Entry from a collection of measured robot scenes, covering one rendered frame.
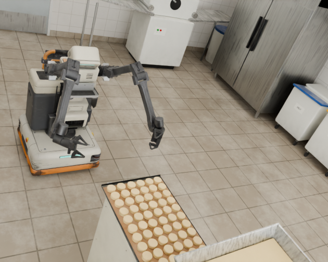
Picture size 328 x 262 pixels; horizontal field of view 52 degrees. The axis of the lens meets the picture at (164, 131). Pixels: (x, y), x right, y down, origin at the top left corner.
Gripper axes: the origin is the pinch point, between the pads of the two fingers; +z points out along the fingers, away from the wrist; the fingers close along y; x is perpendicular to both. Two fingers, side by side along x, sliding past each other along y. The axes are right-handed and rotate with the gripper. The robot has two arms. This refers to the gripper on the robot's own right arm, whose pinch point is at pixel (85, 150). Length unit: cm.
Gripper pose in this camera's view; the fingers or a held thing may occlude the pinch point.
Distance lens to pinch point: 205.0
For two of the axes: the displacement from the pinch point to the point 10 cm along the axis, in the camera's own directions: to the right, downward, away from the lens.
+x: 2.6, -5.0, 8.3
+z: 9.2, 3.9, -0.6
